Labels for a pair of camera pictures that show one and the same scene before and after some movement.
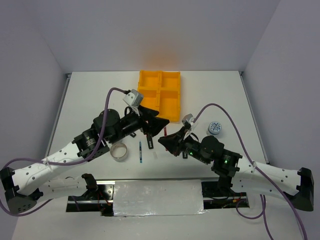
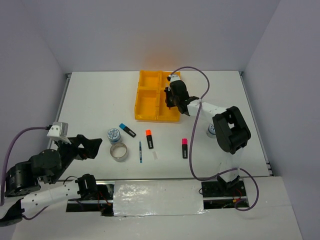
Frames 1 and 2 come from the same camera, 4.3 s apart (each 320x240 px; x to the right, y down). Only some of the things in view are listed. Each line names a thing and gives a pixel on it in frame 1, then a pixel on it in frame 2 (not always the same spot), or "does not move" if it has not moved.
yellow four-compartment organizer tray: x=161 y=90 does not move
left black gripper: x=155 y=124 -> x=92 y=146
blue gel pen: x=140 y=152 does not move
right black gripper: x=174 y=142 -> x=169 y=103
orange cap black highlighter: x=150 y=142 does not move
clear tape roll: x=118 y=151 does not move
